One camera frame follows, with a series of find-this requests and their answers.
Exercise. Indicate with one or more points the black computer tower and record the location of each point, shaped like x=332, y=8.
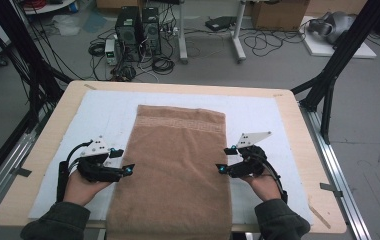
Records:
x=151, y=31
x=128, y=33

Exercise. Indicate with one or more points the person's right hand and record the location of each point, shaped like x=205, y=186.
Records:
x=266, y=186

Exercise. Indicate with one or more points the grey tape strip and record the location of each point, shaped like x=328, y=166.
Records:
x=331, y=188
x=21, y=172

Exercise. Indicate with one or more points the white floor board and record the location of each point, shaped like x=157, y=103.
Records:
x=361, y=51

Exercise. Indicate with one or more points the white bench power supply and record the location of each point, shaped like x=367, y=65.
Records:
x=111, y=51

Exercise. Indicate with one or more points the clear plastic bag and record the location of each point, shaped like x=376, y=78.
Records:
x=66, y=26

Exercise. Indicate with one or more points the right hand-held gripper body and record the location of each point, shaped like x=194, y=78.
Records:
x=249, y=163

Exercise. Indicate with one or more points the tan terry towel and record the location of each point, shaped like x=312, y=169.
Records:
x=174, y=160

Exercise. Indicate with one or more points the black flat device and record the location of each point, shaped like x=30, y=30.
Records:
x=221, y=23

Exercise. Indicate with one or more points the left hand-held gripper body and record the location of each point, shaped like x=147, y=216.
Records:
x=94, y=168

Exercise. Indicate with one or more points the person's left hand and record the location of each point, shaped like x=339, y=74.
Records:
x=81, y=190

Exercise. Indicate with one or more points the black metal frame stand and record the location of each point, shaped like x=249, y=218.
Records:
x=21, y=50
x=341, y=50

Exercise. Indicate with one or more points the grey headset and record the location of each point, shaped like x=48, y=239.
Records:
x=334, y=25

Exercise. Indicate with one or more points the white foam mat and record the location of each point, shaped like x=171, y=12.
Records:
x=178, y=98

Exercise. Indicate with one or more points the brown cardboard box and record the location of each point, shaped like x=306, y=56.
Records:
x=278, y=15

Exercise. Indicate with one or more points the aluminium rail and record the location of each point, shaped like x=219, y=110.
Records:
x=338, y=173
x=8, y=163

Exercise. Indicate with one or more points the white desk frame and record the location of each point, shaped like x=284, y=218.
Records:
x=183, y=33

